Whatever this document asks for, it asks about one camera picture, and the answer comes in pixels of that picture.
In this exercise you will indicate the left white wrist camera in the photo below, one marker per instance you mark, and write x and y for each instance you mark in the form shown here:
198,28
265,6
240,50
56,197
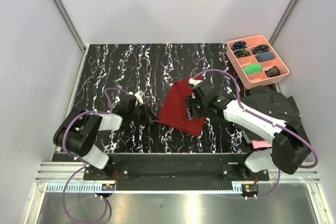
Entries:
139,96

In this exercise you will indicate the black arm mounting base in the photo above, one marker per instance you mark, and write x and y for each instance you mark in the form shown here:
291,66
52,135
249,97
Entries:
229,167

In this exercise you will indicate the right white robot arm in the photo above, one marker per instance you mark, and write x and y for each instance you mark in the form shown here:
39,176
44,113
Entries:
289,144

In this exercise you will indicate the black green rolled sock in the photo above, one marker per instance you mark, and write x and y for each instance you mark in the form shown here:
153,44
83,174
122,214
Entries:
241,53

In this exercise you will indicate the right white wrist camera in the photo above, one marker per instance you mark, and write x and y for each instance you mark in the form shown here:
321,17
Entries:
194,82

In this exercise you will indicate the dark striped folded shirt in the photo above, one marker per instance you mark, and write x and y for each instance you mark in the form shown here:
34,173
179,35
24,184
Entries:
271,103

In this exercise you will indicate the red cloth napkin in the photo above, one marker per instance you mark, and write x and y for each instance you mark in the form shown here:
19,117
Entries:
174,114

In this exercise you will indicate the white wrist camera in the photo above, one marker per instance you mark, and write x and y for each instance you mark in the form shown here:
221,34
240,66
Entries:
139,96
194,82

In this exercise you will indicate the black blue rolled sock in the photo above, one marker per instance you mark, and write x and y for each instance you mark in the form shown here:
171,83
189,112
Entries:
239,45

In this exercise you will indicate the black marble pattern mat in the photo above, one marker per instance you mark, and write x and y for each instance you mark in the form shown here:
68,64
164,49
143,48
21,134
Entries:
111,70

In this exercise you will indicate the pink folded garment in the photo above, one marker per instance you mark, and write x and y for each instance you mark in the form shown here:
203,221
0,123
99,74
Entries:
260,144

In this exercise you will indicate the dark patterned rolled sock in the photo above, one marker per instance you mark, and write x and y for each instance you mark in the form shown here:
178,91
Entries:
273,72

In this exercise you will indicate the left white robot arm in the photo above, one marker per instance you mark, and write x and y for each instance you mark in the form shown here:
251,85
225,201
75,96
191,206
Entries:
77,133

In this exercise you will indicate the navy patterned rolled sock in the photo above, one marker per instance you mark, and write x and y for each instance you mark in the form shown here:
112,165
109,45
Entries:
260,49

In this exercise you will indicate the pink divided organizer tray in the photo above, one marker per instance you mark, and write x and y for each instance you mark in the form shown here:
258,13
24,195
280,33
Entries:
259,79

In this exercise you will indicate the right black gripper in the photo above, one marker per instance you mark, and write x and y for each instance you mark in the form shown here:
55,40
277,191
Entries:
190,101

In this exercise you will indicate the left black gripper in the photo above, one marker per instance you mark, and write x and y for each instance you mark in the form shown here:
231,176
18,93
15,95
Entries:
149,117

